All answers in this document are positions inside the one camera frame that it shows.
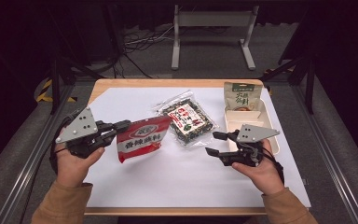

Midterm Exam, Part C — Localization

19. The white metal stand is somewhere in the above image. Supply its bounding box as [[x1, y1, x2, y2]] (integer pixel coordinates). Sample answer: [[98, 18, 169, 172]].
[[171, 4, 260, 71]]

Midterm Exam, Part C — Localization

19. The person's right hand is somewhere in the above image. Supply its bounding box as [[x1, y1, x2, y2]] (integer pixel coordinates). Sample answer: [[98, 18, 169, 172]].
[[231, 139, 286, 196]]

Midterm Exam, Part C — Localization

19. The person's left hand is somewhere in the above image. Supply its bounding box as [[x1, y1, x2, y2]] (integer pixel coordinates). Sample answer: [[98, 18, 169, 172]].
[[55, 146, 106, 189]]

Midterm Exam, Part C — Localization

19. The white paper sheet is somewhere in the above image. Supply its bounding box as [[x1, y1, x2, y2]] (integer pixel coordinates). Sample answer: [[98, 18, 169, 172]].
[[85, 87, 311, 208]]

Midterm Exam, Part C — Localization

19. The clear dried seaweed packet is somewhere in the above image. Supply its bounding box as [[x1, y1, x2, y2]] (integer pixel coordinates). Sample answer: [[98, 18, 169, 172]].
[[153, 90, 219, 147]]

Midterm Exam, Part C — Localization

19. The aluminium rail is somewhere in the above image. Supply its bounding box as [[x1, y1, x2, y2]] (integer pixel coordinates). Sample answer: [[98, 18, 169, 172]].
[[0, 83, 76, 224], [292, 83, 358, 224]]

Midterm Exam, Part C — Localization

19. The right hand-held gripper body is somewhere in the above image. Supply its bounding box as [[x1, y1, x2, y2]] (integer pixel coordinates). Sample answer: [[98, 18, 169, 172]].
[[222, 123, 281, 168]]

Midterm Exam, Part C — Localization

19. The wooden table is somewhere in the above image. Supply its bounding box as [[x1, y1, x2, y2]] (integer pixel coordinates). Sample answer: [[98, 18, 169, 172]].
[[83, 78, 311, 217]]

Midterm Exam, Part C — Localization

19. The red seasoning packet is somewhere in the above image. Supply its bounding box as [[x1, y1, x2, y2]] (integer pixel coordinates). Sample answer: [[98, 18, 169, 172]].
[[116, 115, 172, 163]]

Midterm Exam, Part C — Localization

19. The cream and green seasoning packet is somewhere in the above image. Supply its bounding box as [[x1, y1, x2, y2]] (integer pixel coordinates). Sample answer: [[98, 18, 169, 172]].
[[223, 81, 264, 112]]

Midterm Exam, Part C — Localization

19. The white floor cable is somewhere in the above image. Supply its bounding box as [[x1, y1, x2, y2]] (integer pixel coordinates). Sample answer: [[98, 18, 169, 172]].
[[125, 26, 175, 46]]

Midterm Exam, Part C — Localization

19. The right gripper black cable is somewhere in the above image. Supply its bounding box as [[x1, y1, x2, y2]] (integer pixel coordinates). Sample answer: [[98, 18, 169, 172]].
[[262, 147, 285, 185]]

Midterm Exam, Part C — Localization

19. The black floor cable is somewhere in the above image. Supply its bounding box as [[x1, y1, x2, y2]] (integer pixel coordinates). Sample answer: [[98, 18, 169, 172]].
[[122, 52, 153, 78]]

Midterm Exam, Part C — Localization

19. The black metal stand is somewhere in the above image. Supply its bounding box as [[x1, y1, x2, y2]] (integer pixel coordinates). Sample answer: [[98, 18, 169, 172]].
[[48, 46, 103, 115], [260, 52, 316, 115]]

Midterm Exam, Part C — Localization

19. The cream plastic tray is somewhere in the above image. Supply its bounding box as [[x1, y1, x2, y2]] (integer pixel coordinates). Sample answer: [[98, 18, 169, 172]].
[[223, 98, 281, 156]]

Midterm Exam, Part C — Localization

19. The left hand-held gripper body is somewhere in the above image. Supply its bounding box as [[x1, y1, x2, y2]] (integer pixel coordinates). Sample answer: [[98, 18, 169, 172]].
[[55, 106, 106, 159]]

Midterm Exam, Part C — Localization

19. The yellow and black floor tape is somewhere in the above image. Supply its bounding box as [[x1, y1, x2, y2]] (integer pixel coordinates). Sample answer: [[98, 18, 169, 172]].
[[36, 78, 77, 104]]

